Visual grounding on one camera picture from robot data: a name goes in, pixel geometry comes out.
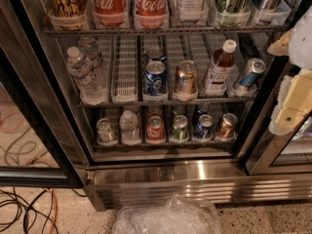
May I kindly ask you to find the black floor cable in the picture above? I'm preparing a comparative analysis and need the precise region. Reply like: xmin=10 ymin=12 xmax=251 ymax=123
xmin=0 ymin=187 xmax=87 ymax=234

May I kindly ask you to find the left coca-cola can top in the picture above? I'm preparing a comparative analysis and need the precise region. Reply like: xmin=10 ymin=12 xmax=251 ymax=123
xmin=94 ymin=0 xmax=127 ymax=27

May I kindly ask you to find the green can rear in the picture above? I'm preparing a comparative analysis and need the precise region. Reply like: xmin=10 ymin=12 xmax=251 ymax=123
xmin=172 ymin=104 xmax=187 ymax=117

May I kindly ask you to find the front water bottle middle shelf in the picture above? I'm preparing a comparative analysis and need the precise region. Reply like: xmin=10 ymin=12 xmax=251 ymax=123
xmin=67 ymin=47 xmax=104 ymax=105

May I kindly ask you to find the red cola can rear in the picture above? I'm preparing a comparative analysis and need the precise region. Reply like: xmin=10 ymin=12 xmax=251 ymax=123
xmin=147 ymin=105 xmax=163 ymax=118

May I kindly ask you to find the red cola can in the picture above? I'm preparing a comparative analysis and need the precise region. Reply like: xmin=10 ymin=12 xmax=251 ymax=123
xmin=146 ymin=116 xmax=165 ymax=143
xmin=147 ymin=105 xmax=163 ymax=118

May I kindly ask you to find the blue can middle front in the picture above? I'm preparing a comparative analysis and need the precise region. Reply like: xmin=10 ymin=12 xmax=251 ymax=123
xmin=144 ymin=60 xmax=167 ymax=96

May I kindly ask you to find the copper can middle shelf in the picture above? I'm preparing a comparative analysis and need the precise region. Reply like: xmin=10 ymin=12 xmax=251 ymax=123
xmin=174 ymin=60 xmax=198 ymax=95

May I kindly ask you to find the green can front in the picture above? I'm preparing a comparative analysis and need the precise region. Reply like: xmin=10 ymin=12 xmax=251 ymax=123
xmin=170 ymin=115 xmax=189 ymax=142

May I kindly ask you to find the white label bottle top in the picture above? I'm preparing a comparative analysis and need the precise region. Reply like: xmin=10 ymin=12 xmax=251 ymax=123
xmin=176 ymin=0 xmax=204 ymax=22

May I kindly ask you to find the copper can bottom shelf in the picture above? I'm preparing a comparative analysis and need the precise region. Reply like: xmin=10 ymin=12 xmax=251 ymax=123
xmin=215 ymin=113 xmax=238 ymax=140

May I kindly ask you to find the orange floor cable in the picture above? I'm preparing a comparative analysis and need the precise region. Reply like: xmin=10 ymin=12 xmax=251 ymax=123
xmin=43 ymin=187 xmax=59 ymax=234

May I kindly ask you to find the coca-cola can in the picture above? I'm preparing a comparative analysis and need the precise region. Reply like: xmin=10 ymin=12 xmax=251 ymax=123
xmin=136 ymin=0 xmax=167 ymax=28
xmin=94 ymin=0 xmax=127 ymax=27

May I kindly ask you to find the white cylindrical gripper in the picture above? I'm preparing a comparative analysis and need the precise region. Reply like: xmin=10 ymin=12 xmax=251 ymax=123
xmin=266 ymin=28 xmax=312 ymax=137

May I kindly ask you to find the left glass fridge door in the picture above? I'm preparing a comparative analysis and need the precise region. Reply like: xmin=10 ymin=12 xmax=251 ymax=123
xmin=0 ymin=0 xmax=90 ymax=188

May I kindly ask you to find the glass fridge door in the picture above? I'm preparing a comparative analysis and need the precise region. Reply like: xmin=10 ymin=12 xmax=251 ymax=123
xmin=233 ymin=3 xmax=312 ymax=176
xmin=0 ymin=0 xmax=90 ymax=188

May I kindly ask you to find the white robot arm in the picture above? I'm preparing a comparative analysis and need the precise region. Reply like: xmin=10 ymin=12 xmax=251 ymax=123
xmin=268 ymin=6 xmax=312 ymax=136

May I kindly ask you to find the yellow can top shelf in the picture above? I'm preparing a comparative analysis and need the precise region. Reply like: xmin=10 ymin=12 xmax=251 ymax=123
xmin=49 ymin=0 xmax=88 ymax=30

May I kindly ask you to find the stainless fridge base grille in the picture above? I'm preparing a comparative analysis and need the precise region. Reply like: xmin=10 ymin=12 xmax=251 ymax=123
xmin=84 ymin=160 xmax=312 ymax=212

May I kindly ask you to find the red cola can front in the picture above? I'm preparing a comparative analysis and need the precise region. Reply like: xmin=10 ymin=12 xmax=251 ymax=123
xmin=146 ymin=116 xmax=165 ymax=143

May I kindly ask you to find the green can top shelf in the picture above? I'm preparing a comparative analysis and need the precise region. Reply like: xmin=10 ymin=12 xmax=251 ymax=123
xmin=214 ymin=0 xmax=251 ymax=26

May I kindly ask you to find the blue can middle rear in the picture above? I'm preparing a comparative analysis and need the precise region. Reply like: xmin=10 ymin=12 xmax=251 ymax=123
xmin=144 ymin=46 xmax=166 ymax=62

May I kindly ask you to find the silver can bottom shelf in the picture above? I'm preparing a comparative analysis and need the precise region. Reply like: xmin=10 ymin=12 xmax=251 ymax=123
xmin=97 ymin=118 xmax=117 ymax=146

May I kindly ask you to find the tea bottle white cap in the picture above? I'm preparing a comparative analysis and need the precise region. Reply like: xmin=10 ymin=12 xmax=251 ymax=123
xmin=202 ymin=39 xmax=237 ymax=95

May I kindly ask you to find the right glass fridge door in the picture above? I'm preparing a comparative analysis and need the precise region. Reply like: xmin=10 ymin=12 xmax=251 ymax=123
xmin=233 ymin=3 xmax=312 ymax=176

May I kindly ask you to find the copper can shelf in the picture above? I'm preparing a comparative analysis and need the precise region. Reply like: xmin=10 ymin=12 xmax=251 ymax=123
xmin=215 ymin=113 xmax=238 ymax=140
xmin=174 ymin=60 xmax=198 ymax=95

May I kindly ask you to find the blue can bottom front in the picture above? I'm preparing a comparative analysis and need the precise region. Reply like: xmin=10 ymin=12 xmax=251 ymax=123
xmin=193 ymin=114 xmax=214 ymax=141

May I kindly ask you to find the slim blue silver can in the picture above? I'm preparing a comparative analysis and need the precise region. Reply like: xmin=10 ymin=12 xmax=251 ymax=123
xmin=234 ymin=58 xmax=266 ymax=91

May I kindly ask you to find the rear water bottle middle shelf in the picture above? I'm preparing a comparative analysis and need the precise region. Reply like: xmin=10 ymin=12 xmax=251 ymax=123
xmin=78 ymin=37 xmax=105 ymax=83

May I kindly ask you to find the clear water bottle bottom shelf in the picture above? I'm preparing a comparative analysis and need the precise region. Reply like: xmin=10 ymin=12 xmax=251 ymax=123
xmin=119 ymin=110 xmax=141 ymax=145

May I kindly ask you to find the blue can bottom rear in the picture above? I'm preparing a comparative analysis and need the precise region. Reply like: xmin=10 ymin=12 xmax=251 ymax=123
xmin=194 ymin=102 xmax=212 ymax=118

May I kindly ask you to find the right coca-cola can top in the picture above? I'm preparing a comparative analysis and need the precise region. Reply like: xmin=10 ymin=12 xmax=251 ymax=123
xmin=136 ymin=0 xmax=167 ymax=28

